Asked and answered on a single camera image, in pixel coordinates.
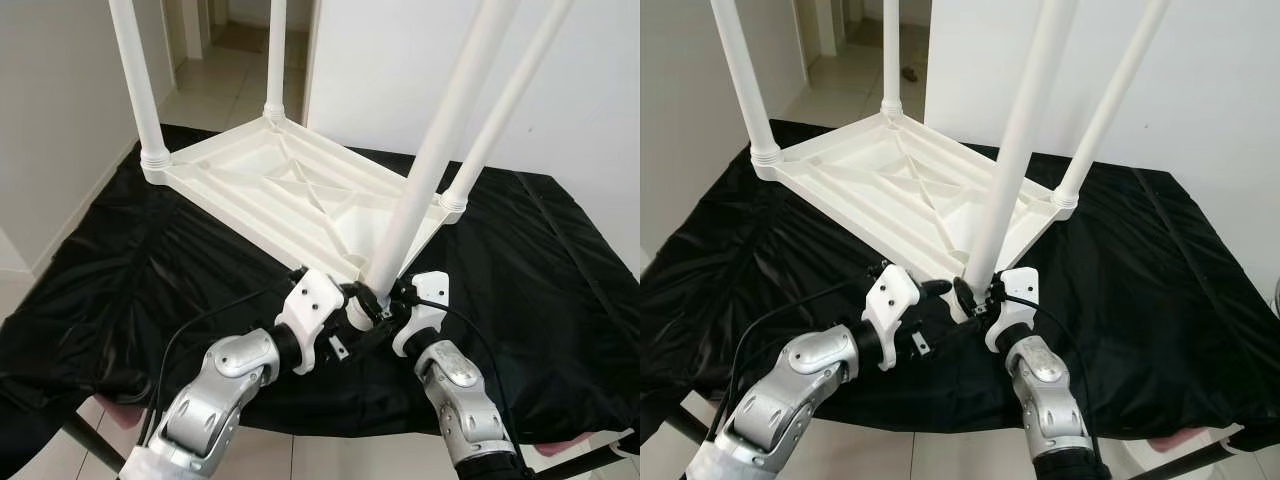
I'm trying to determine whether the brown door mat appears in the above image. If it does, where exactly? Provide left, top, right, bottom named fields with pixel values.
left=212, top=22, right=276, bottom=53
left=848, top=18, right=896, bottom=49

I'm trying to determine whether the black table leg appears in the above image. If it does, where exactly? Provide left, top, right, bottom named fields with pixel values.
left=530, top=445, right=641, bottom=480
left=665, top=405, right=716, bottom=446
left=1130, top=440, right=1261, bottom=480
left=65, top=415, right=126, bottom=476

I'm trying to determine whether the small pink cylinder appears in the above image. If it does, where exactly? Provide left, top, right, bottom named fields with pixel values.
left=1145, top=428, right=1241, bottom=453
left=530, top=432, right=611, bottom=459

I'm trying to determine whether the white plastic table top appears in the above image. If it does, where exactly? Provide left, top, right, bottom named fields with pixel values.
left=750, top=112, right=1079, bottom=321
left=142, top=115, right=469, bottom=326

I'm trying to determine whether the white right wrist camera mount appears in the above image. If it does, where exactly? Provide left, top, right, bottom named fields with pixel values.
left=985, top=268, right=1041, bottom=353
left=392, top=272, right=451, bottom=358

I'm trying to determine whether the black table cloth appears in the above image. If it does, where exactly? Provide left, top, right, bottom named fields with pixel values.
left=0, top=125, right=641, bottom=476
left=640, top=120, right=1280, bottom=471

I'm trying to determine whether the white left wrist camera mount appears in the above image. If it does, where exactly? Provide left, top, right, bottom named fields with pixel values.
left=862, top=265, right=926, bottom=371
left=275, top=270, right=346, bottom=376

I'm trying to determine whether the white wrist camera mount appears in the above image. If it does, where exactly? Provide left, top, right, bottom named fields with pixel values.
left=392, top=272, right=451, bottom=358
left=275, top=270, right=346, bottom=376
left=862, top=265, right=926, bottom=371
left=985, top=268, right=1041, bottom=353

